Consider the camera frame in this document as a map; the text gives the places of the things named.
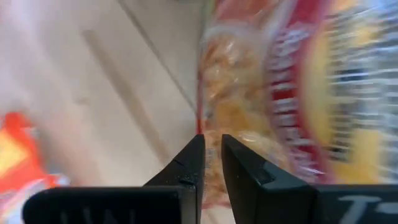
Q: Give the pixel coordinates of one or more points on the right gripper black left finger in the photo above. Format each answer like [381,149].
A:
[124,205]

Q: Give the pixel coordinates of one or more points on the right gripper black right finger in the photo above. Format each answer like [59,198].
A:
[295,205]

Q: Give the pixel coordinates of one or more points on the red Maruchan ramen packet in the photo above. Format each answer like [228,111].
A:
[18,155]
[248,77]

